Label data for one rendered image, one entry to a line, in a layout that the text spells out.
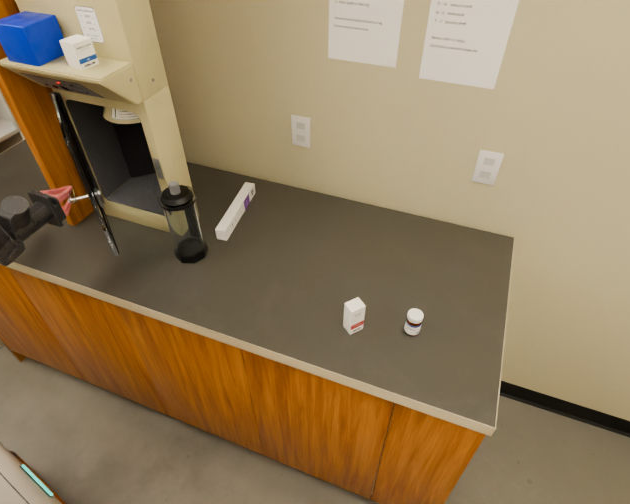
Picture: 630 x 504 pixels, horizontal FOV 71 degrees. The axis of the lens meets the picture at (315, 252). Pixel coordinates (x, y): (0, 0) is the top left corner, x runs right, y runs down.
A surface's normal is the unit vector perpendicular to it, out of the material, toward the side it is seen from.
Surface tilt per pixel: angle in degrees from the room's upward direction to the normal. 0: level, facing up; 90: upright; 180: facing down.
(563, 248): 90
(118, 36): 90
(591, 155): 90
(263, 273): 0
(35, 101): 90
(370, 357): 0
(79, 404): 0
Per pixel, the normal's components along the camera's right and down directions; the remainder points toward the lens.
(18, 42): -0.37, 0.64
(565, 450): 0.00, -0.73
